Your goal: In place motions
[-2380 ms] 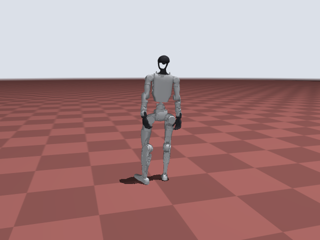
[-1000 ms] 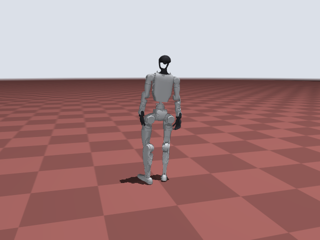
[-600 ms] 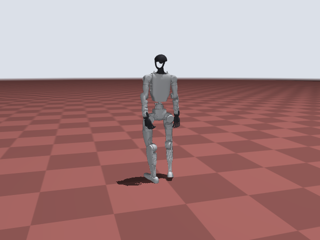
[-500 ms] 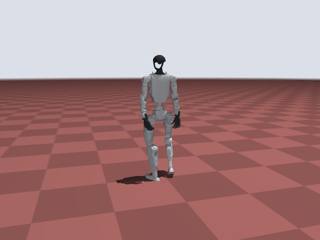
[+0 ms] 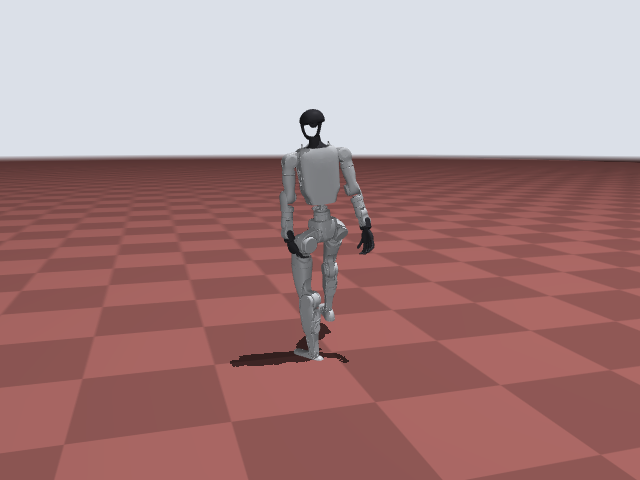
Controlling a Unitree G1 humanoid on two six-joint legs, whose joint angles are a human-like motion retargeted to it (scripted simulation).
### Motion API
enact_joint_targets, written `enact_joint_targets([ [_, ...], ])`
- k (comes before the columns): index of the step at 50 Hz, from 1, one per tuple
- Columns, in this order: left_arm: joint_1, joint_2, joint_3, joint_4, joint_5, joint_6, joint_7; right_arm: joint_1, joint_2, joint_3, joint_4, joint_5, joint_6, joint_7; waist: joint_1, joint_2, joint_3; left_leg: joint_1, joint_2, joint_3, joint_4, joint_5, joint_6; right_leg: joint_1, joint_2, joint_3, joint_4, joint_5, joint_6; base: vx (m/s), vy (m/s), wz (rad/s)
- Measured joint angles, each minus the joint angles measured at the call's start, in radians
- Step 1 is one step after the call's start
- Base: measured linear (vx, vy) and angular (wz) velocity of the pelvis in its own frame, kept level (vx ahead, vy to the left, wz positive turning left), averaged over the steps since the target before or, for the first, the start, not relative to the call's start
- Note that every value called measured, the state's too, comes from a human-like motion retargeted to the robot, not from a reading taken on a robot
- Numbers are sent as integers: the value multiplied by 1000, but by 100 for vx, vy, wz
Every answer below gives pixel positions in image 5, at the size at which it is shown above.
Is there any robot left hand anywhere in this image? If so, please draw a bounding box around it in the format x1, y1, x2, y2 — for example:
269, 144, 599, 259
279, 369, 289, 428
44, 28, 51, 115
284, 230, 309, 258

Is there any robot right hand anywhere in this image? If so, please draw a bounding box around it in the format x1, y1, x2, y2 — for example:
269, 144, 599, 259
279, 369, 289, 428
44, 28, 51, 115
357, 217, 374, 255

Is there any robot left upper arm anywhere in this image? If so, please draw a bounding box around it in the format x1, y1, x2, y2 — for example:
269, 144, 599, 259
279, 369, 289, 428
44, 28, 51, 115
281, 151, 300, 204

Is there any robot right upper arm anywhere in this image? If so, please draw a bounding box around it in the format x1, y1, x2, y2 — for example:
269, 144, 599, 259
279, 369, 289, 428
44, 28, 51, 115
336, 147, 359, 196

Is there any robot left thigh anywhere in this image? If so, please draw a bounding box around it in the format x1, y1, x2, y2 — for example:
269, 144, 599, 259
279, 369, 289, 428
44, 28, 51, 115
291, 229, 321, 309

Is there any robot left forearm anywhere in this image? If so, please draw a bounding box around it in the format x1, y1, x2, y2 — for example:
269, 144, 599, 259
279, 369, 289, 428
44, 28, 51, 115
279, 192, 294, 239

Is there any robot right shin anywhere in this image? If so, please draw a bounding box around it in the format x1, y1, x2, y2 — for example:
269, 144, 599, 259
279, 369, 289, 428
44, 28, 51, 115
322, 262, 338, 311

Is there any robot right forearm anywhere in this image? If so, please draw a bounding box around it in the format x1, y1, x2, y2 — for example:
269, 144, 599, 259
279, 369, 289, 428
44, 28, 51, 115
350, 183, 371, 227

